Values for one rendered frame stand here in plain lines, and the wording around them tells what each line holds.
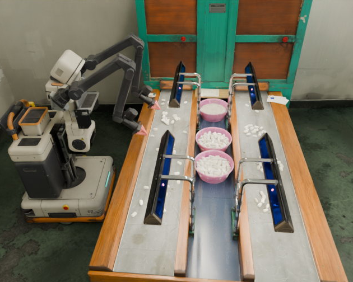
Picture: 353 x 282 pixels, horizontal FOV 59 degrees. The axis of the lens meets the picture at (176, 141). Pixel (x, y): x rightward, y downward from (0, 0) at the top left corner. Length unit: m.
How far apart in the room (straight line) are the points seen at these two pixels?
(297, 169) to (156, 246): 1.04
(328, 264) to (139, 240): 0.94
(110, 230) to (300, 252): 0.99
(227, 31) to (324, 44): 1.58
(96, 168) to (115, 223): 1.17
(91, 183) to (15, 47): 2.04
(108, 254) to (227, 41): 1.90
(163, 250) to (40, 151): 1.18
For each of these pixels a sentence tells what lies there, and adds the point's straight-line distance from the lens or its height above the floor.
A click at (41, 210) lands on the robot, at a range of 2.79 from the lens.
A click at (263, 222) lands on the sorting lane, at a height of 0.74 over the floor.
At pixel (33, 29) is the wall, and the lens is 3.97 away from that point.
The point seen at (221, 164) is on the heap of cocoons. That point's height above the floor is 0.73.
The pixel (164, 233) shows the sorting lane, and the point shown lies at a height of 0.74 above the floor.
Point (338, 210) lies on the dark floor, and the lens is 3.09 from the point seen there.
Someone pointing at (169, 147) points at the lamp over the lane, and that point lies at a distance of 1.72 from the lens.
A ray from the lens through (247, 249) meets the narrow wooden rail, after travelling 1.69.
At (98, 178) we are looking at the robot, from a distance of 2.79.
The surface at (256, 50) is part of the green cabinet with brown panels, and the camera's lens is 2.82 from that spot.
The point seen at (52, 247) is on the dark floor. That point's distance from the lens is 2.80.
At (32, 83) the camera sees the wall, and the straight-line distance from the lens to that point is 4.29.
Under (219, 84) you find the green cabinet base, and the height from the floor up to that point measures 0.82.
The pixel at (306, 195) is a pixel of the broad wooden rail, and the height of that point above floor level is 0.76.
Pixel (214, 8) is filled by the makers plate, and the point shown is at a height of 1.48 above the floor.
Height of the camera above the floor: 2.16
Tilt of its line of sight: 38 degrees down
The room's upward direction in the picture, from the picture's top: 2 degrees counter-clockwise
